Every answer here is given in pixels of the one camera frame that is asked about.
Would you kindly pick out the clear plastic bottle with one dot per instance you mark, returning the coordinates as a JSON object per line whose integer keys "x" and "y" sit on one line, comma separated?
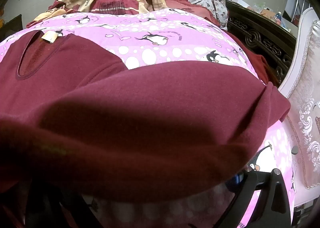
{"x": 278, "y": 17}

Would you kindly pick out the dark carved wooden bed frame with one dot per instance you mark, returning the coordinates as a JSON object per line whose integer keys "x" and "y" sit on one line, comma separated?
{"x": 262, "y": 35}

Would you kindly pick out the pink penguin blanket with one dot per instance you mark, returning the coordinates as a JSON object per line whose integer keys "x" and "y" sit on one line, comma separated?
{"x": 155, "y": 35}

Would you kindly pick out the metal rack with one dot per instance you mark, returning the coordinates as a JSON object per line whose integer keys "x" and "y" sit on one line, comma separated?
{"x": 301, "y": 0}

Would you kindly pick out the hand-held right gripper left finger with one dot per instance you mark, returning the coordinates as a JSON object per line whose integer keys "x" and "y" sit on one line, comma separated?
{"x": 42, "y": 205}

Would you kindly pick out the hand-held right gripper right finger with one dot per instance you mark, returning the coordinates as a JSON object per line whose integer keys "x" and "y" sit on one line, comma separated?
{"x": 237, "y": 180}

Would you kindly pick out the maroon shirt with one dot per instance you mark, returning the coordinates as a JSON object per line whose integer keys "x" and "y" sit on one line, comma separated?
{"x": 140, "y": 108}

